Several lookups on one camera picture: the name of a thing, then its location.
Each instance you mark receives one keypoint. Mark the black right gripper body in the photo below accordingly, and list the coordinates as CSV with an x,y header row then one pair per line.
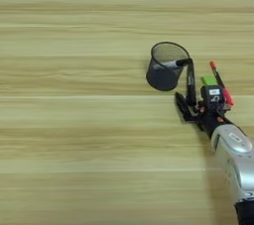
x,y
208,121

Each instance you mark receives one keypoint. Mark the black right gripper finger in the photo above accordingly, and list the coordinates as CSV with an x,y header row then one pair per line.
x,y
182,106

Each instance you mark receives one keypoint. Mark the black mesh pen cup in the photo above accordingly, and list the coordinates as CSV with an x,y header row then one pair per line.
x,y
162,77

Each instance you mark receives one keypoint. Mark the green eraser block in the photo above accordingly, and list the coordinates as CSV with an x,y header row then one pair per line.
x,y
209,80

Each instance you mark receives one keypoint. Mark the red and black marker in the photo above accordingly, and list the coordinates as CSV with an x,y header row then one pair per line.
x,y
218,77

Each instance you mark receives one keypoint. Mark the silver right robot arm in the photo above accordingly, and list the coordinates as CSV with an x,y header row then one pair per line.
x,y
234,159

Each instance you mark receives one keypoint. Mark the black box with white label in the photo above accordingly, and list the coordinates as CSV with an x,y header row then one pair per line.
x,y
212,96

